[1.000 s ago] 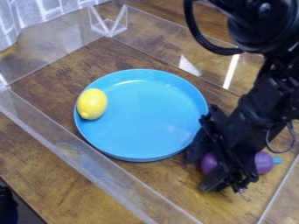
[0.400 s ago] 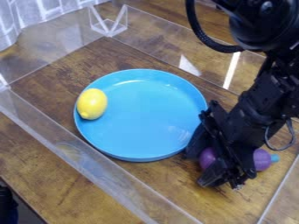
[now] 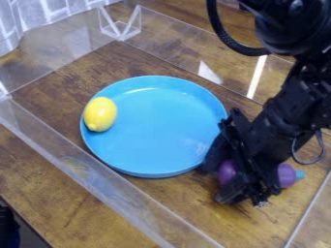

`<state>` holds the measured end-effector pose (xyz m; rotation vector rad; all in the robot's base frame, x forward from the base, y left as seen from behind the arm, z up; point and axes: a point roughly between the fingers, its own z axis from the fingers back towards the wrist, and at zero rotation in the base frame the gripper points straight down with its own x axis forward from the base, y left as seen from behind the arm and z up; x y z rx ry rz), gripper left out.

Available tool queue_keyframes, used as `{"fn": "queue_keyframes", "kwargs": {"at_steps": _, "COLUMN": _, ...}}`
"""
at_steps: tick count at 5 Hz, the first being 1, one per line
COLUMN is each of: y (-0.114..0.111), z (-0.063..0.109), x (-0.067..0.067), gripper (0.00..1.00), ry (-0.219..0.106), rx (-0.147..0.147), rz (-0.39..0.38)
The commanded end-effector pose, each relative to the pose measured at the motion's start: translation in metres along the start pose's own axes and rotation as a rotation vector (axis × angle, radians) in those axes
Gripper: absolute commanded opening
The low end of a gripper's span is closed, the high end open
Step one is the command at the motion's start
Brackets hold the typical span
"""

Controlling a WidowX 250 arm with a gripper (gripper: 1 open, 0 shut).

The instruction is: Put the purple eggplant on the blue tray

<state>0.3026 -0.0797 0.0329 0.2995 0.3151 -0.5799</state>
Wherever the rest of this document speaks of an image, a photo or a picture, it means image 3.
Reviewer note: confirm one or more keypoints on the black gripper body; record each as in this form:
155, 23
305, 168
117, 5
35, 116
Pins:
249, 150

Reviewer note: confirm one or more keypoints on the blue round tray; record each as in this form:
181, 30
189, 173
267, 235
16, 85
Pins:
166, 125

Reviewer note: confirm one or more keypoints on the purple toy eggplant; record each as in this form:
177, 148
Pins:
287, 174

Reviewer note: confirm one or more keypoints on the clear acrylic enclosure wall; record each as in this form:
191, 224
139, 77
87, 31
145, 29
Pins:
79, 203

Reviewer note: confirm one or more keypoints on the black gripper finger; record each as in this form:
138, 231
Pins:
237, 188
217, 155

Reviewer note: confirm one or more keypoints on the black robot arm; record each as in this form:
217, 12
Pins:
294, 28

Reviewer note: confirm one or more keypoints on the yellow toy lemon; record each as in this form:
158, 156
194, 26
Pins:
99, 114

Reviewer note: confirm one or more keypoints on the white patterned curtain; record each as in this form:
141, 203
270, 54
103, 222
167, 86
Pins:
22, 15

